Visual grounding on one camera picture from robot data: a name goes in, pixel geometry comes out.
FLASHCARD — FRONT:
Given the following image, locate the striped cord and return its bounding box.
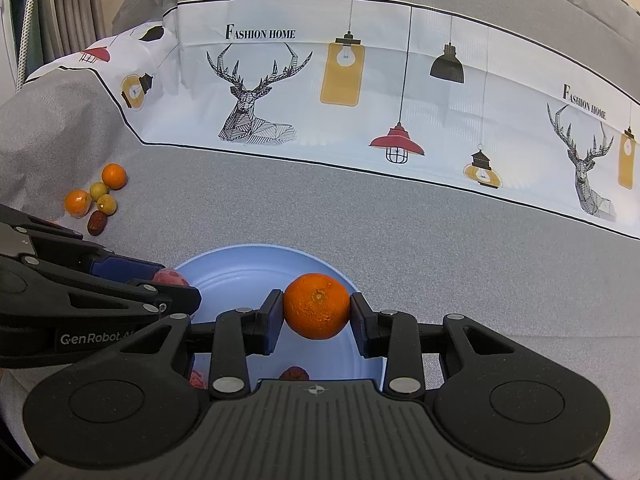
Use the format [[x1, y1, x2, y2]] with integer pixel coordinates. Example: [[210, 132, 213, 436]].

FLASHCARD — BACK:
[[16, 0, 41, 93]]

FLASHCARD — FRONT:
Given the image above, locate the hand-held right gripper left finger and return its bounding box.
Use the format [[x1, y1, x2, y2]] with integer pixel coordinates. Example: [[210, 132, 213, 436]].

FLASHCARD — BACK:
[[117, 289, 286, 401]]

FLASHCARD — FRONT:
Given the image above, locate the small orange tangerine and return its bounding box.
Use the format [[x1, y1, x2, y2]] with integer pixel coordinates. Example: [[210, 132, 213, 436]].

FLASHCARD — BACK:
[[101, 163, 128, 190], [64, 189, 92, 219]]

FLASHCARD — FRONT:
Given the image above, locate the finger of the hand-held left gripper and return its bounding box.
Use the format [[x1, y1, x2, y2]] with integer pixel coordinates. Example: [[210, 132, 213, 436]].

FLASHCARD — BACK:
[[0, 204, 166, 281], [0, 255, 202, 328]]

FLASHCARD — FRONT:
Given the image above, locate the light blue plate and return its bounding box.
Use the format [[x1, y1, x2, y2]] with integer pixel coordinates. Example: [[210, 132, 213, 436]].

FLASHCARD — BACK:
[[170, 246, 387, 394]]

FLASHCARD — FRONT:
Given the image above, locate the grey pleated curtain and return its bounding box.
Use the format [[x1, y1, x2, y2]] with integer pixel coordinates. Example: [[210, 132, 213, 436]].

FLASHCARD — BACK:
[[37, 0, 146, 60]]

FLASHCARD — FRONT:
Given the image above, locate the grey printed blanket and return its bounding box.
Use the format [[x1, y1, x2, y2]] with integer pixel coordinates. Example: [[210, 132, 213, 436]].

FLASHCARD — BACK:
[[0, 0, 640, 480]]

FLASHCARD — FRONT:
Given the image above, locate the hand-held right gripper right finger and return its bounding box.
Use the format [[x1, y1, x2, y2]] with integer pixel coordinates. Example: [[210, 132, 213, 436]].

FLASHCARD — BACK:
[[349, 292, 521, 401]]

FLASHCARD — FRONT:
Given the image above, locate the large orange tangerine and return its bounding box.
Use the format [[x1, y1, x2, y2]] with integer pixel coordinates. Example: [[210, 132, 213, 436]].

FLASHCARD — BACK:
[[283, 273, 351, 340]]

